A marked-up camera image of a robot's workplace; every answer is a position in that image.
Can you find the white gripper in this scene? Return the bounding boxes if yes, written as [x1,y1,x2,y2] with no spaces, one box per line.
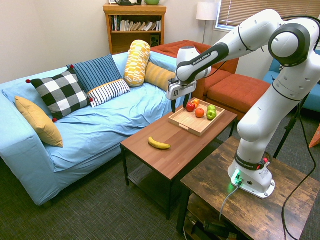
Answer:
[166,79,198,114]

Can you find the yellow banana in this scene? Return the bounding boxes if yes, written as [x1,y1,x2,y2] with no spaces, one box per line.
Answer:
[147,136,172,150]

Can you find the wooden serving tray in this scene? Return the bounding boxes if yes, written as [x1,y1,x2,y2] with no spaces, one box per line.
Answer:
[167,97,226,137]

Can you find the mustard striped lumbar pillow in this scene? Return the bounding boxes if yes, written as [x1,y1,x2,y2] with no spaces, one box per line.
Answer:
[144,61,177,92]

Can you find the brown wooden coffee table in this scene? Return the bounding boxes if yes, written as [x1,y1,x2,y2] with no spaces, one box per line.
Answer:
[120,98,239,221]

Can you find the orange sectional sofa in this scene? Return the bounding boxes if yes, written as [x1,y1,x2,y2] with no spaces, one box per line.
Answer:
[150,39,272,121]

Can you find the yellow patterned bolster pillow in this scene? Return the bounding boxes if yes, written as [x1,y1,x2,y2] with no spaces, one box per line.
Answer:
[123,39,152,88]

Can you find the white navy striped pillow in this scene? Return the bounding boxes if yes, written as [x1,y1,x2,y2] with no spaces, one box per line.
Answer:
[86,78,131,109]

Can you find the wooden bookshelf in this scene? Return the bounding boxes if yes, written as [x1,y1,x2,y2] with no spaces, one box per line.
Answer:
[102,4,168,55]

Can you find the light blue sofa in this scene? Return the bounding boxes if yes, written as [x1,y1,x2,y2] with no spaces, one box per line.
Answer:
[0,51,198,207]

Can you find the row of books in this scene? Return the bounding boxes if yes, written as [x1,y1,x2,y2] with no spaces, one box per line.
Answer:
[110,15,162,32]

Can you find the blue striped pillow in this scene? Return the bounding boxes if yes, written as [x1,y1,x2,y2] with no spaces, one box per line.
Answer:
[66,53,123,94]

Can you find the white shade floor lamp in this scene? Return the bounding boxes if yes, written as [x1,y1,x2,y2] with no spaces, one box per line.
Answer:
[196,2,220,45]

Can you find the brown window blinds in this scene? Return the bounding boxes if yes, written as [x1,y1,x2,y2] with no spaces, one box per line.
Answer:
[216,0,320,31]

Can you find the black tripod stand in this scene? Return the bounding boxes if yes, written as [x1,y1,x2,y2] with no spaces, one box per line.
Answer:
[272,92,311,160]

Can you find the black object on bookshelf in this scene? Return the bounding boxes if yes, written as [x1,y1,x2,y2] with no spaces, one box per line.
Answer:
[114,0,143,6]

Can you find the black white checkered pillow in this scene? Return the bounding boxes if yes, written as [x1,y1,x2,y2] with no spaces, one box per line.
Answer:
[25,65,94,123]

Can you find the black device under table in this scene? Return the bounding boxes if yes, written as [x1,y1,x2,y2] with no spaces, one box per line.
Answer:
[203,219,230,236]

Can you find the rustic dark wood side table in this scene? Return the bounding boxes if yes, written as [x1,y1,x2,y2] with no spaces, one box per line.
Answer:
[176,136,320,240]

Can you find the teal blue couch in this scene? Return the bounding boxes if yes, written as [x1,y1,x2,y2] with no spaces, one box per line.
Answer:
[262,49,320,113]

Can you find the orange cushion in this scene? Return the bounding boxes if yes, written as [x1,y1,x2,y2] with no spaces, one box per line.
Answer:
[308,124,320,149]

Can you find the plain mustard yellow pillow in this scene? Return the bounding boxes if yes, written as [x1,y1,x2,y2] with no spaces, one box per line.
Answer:
[14,96,64,148]

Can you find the grey base cable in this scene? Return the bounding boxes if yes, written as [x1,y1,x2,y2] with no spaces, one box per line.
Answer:
[219,184,241,222]

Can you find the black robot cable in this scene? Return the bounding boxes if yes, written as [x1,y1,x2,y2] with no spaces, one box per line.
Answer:
[281,15,320,240]

